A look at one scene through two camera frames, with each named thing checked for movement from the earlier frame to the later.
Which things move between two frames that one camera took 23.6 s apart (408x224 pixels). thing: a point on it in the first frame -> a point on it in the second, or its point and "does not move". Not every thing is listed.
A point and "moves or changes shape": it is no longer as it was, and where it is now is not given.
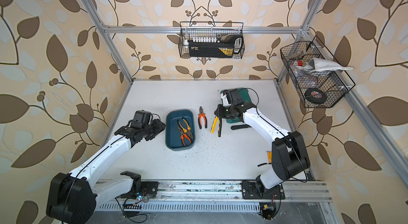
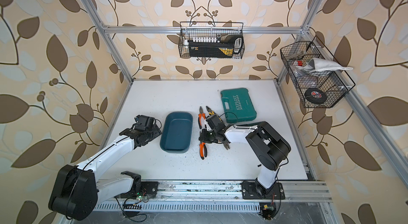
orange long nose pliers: (183, 136) -> (203, 151)
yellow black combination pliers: (219, 126) moves or changes shape
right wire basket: (320, 80) does not move
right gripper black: (220, 111) -> (203, 136)
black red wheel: (315, 96) does not move
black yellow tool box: (229, 46) does not move
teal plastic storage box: (173, 140) moves or changes shape
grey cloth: (315, 65) does not move
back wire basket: (211, 40) does not move
